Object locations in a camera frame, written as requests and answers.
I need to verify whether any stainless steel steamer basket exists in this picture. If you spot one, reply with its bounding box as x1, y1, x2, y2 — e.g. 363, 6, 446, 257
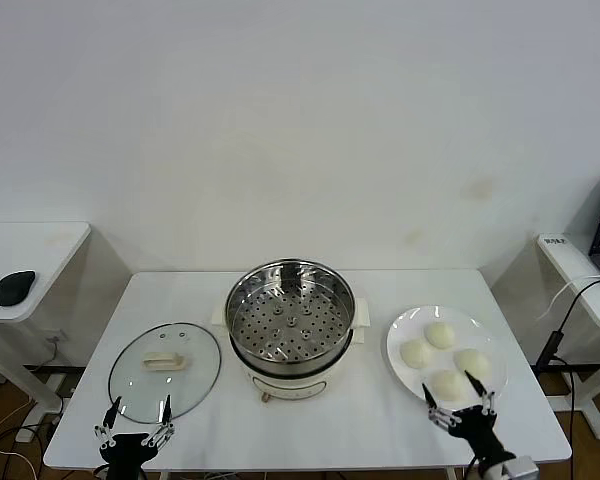
223, 258, 355, 374

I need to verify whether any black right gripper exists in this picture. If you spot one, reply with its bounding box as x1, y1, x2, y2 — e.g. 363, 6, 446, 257
421, 369, 516, 469

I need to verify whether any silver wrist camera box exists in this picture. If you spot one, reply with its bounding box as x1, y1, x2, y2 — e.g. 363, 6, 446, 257
502, 457, 541, 480

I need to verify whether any glass lid with cream handle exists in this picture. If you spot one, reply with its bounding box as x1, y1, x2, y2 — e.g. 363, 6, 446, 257
108, 322, 222, 424

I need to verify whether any white round plate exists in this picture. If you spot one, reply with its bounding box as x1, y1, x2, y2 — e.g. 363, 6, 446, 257
385, 305, 509, 412

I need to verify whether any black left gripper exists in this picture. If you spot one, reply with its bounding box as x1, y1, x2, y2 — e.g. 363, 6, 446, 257
93, 394, 177, 480

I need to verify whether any white steamed baozi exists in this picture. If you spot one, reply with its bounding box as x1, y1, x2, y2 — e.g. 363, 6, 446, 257
429, 369, 467, 403
424, 321, 457, 349
399, 338, 433, 370
452, 348, 491, 379

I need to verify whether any white side desk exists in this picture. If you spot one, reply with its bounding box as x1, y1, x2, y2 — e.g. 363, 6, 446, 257
0, 222, 92, 416
537, 232, 600, 441

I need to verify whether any black computer mouse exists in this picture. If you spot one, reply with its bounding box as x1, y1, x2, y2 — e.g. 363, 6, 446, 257
0, 270, 37, 307

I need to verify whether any cream electric cooking pot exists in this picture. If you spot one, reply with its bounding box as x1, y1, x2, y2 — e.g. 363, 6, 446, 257
210, 297, 371, 404

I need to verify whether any black cable with inline adapter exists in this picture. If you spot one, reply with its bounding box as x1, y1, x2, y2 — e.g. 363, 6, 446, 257
529, 277, 600, 480

